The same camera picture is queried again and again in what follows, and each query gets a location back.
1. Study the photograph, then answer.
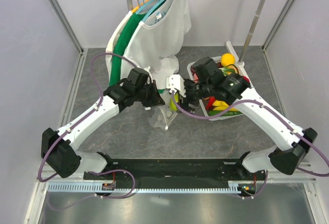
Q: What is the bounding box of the red chili pepper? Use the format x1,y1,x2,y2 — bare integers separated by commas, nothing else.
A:
206,96,216,110

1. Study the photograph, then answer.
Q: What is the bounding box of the green cucumber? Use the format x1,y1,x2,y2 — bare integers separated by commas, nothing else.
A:
207,108,242,117

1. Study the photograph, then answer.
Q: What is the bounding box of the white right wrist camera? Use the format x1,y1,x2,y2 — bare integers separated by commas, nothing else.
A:
166,74,185,92

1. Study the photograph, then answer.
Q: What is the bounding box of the yellow lemon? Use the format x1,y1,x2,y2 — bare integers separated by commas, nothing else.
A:
221,53,235,67

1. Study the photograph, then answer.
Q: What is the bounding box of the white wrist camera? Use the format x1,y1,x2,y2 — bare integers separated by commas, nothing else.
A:
166,74,185,92
144,66,153,78

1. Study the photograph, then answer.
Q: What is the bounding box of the clear zip top bag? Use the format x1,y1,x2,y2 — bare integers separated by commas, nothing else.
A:
148,90,178,130

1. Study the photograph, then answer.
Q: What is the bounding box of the white mesh t-shirt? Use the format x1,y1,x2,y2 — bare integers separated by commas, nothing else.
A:
123,0,191,91

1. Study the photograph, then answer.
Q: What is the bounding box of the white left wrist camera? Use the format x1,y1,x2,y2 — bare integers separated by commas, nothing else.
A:
144,66,153,78

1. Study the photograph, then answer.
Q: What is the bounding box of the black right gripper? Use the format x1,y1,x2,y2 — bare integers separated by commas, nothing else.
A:
175,78,212,115

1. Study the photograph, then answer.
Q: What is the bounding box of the red apple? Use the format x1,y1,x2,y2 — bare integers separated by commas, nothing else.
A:
242,76,251,83

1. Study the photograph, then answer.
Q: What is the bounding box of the green lime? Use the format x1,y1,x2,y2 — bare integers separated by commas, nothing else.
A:
169,94,179,111

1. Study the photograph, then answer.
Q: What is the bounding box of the green t-shirt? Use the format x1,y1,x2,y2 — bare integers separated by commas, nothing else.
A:
109,13,175,93

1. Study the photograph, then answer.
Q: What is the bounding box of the aluminium frame rail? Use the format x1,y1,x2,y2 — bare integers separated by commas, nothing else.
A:
48,0,84,54

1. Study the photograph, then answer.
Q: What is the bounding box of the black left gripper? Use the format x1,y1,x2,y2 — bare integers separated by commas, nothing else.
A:
135,80,165,108

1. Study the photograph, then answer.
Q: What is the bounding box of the yellow banana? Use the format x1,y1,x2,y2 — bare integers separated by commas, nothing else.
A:
212,100,229,111

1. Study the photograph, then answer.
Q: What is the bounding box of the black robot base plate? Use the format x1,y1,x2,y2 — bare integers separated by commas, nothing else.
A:
83,154,265,187

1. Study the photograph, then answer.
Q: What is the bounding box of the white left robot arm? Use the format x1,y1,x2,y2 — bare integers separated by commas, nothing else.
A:
41,67,165,179

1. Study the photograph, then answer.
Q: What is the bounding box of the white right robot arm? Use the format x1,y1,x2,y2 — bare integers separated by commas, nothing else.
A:
184,57,317,180

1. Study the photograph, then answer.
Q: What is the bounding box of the white cable duct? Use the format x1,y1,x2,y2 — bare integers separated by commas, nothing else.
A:
47,182,241,194

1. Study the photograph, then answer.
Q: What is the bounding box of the white plastic fruit basket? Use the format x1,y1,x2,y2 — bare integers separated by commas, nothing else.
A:
187,55,254,121

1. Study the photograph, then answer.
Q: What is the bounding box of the blue clothes hanger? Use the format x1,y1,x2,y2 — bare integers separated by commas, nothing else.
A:
135,0,173,18

